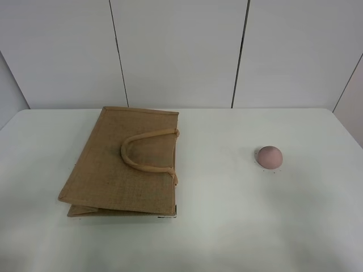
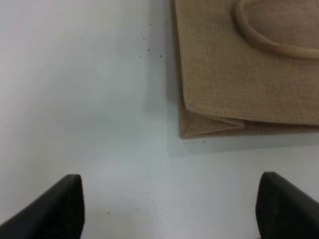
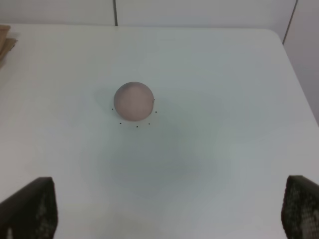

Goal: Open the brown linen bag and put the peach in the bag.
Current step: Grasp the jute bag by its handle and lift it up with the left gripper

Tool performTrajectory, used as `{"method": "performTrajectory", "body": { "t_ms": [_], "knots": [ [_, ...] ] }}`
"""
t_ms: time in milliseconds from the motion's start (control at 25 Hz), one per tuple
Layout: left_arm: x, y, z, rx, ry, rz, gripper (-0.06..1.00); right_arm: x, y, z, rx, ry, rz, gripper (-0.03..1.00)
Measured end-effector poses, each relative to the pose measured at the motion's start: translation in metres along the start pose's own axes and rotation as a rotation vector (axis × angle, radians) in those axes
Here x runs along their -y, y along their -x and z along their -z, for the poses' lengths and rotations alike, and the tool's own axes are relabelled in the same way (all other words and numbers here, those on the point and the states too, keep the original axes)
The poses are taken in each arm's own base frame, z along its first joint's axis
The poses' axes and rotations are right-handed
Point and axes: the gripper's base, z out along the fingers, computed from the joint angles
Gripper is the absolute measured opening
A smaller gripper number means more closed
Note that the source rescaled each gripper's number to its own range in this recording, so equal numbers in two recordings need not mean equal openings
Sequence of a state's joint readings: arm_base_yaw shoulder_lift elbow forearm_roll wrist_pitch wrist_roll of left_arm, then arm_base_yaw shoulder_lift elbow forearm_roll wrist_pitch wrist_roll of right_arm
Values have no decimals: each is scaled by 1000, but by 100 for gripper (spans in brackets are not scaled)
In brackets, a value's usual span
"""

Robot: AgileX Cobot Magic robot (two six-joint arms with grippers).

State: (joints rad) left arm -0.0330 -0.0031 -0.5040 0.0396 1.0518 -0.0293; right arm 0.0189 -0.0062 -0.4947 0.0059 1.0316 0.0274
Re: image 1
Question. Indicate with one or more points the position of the brown linen tote bag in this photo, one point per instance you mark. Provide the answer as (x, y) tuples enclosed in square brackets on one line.
[(127, 167)]

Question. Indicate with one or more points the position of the pink peach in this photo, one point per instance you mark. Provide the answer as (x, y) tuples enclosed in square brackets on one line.
[(269, 157)]

